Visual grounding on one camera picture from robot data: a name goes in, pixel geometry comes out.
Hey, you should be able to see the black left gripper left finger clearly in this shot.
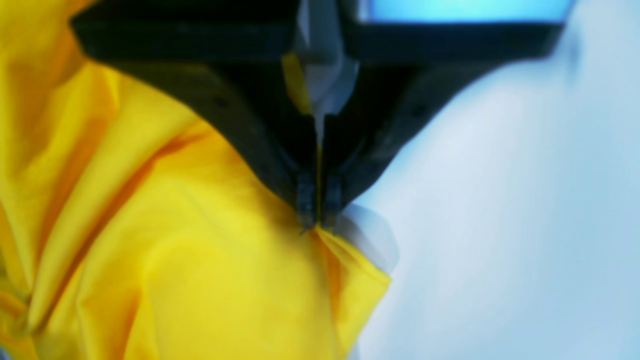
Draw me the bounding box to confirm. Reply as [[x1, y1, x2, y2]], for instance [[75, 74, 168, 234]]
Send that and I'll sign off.
[[70, 0, 318, 230]]

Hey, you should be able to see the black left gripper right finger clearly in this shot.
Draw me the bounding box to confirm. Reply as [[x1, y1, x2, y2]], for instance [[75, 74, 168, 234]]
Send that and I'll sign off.
[[320, 0, 566, 229]]

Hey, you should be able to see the orange t-shirt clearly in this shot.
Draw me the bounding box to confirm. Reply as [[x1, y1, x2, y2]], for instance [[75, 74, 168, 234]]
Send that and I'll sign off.
[[0, 0, 391, 360]]

